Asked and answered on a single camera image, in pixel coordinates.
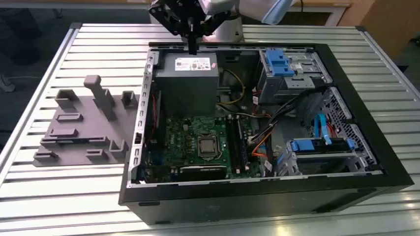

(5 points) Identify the red flat wire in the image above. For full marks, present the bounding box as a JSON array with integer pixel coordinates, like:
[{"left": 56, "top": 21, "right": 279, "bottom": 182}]
[{"left": 328, "top": 121, "right": 339, "bottom": 140}]

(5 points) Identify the grey power supply unit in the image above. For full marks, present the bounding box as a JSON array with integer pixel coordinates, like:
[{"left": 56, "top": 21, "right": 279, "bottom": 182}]
[{"left": 153, "top": 53, "right": 220, "bottom": 118}]

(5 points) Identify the black RAM slot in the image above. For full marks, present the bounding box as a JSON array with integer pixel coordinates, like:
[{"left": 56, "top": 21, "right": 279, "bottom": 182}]
[{"left": 228, "top": 116, "right": 241, "bottom": 173}]

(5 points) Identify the CPU socket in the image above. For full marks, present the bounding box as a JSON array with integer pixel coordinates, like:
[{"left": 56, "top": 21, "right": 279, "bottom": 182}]
[{"left": 195, "top": 132, "right": 223, "bottom": 162}]

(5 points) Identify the grey metal disk bay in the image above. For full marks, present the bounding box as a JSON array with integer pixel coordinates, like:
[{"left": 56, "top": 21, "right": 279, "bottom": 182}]
[{"left": 272, "top": 140, "right": 383, "bottom": 177}]

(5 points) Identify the silver CPU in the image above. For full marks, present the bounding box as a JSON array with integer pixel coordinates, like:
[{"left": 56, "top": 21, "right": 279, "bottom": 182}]
[{"left": 199, "top": 139, "right": 219, "bottom": 154}]

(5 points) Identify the wooden cabinet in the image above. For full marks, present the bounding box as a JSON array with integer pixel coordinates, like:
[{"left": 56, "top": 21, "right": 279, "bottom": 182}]
[{"left": 339, "top": 0, "right": 420, "bottom": 66}]

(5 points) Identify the white desk with wooden top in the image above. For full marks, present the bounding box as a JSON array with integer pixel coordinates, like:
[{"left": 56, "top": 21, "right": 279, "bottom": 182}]
[{"left": 285, "top": 0, "right": 353, "bottom": 27}]

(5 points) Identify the black PC case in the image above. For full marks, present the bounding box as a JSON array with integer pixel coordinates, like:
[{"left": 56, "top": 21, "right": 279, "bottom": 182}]
[{"left": 117, "top": 41, "right": 415, "bottom": 225}]

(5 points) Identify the blue flat wire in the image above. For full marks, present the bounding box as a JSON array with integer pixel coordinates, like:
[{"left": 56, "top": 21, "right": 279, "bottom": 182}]
[{"left": 313, "top": 114, "right": 333, "bottom": 145}]

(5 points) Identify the orange wire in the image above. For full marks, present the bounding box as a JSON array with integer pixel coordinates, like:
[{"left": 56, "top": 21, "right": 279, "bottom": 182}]
[{"left": 252, "top": 141, "right": 273, "bottom": 158}]

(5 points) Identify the grey stand foot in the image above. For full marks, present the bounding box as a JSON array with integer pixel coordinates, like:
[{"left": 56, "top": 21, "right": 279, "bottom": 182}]
[{"left": 0, "top": 73, "right": 16, "bottom": 93}]

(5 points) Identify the green motherboard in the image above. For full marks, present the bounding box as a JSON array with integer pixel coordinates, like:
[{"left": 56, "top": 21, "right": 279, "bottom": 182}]
[{"left": 145, "top": 117, "right": 263, "bottom": 180}]

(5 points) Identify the blue expansion slot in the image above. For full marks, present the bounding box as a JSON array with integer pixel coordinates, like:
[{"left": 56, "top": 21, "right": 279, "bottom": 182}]
[{"left": 151, "top": 151, "right": 164, "bottom": 166}]

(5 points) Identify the black cable bundle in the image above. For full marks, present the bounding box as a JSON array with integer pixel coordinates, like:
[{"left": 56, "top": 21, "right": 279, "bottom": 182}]
[{"left": 252, "top": 86, "right": 329, "bottom": 146}]

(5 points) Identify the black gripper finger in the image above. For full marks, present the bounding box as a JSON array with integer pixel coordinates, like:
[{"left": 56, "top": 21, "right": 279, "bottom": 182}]
[
  {"left": 147, "top": 0, "right": 195, "bottom": 55},
  {"left": 193, "top": 11, "right": 231, "bottom": 55}
]

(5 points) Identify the yellow wire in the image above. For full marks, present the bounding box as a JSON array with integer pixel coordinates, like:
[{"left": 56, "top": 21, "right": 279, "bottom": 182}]
[{"left": 219, "top": 68, "right": 247, "bottom": 105}]

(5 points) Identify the grey parts rack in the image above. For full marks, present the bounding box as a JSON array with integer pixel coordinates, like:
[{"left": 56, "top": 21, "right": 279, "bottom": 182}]
[{"left": 32, "top": 75, "right": 141, "bottom": 168}]

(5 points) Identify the black graphics card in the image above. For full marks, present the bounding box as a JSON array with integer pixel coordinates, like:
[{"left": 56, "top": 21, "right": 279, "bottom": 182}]
[{"left": 176, "top": 164, "right": 228, "bottom": 180}]

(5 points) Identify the grey metal drive cage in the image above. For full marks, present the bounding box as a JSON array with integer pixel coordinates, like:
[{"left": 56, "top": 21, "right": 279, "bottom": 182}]
[{"left": 257, "top": 48, "right": 332, "bottom": 104}]

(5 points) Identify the hard disk in blue carrier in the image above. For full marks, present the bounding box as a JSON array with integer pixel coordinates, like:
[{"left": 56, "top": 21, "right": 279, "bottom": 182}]
[{"left": 291, "top": 138, "right": 355, "bottom": 155}]

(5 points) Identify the blue plastic disk carrier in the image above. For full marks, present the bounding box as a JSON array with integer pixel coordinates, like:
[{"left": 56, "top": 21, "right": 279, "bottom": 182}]
[{"left": 265, "top": 50, "right": 295, "bottom": 78}]

